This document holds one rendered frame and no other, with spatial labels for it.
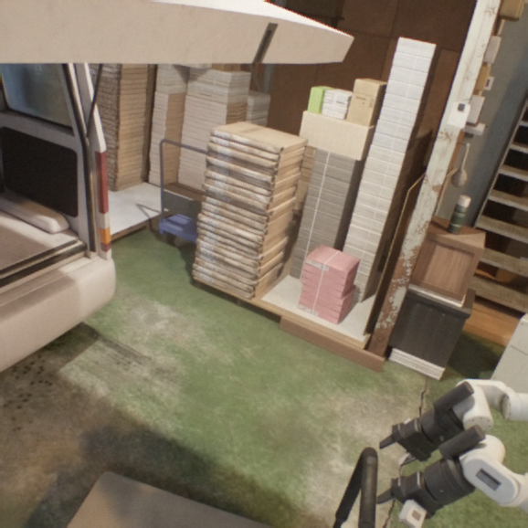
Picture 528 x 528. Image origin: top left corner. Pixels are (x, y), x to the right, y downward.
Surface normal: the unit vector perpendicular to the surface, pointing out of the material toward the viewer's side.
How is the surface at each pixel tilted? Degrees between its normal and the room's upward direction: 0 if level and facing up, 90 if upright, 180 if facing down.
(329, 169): 90
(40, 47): 106
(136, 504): 0
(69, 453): 0
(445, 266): 90
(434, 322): 90
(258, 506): 0
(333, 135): 90
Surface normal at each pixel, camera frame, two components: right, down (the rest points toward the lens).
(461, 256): -0.45, 0.36
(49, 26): 0.76, 0.59
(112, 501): 0.15, -0.87
